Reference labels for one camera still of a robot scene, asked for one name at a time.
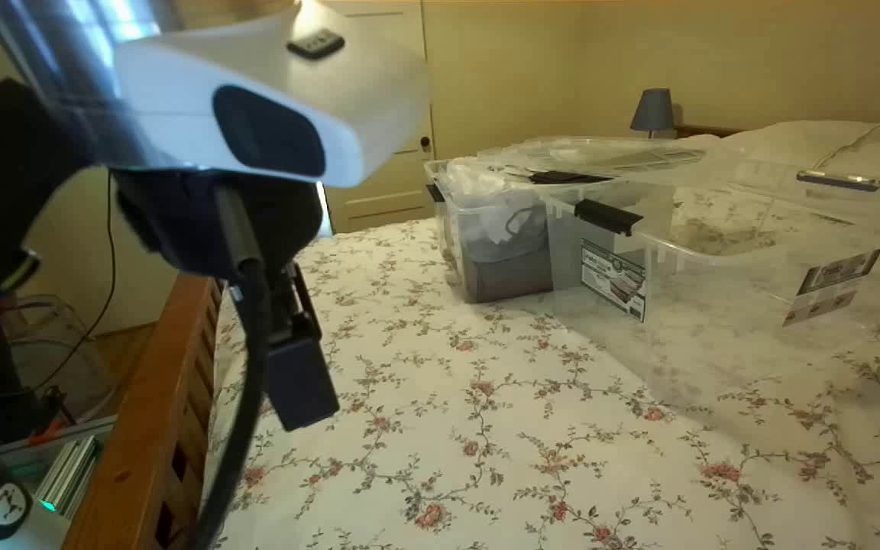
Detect grey table lamp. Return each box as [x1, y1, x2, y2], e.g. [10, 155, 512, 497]
[629, 86, 681, 139]

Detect cream wooden door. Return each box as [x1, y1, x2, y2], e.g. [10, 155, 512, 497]
[318, 0, 439, 238]

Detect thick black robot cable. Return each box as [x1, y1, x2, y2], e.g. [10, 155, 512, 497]
[178, 180, 274, 550]

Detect clear box with dark contents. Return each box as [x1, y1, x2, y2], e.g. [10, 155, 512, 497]
[422, 133, 708, 305]

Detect floral bed sheet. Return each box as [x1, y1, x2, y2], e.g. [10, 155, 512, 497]
[198, 119, 880, 550]

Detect black stand mount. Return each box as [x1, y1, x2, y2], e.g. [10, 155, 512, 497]
[0, 77, 111, 319]

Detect clear plastic box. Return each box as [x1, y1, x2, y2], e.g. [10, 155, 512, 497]
[543, 175, 880, 452]

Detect silver device with green light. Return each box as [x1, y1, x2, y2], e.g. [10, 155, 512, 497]
[34, 433, 101, 518]

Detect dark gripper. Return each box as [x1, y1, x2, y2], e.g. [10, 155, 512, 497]
[111, 166, 341, 433]

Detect thin black wire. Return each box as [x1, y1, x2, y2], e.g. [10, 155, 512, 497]
[24, 187, 121, 404]

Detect silver remote control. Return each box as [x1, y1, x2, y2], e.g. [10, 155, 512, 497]
[793, 166, 880, 194]

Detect wooden bed frame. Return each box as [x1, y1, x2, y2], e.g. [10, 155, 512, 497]
[60, 271, 225, 550]

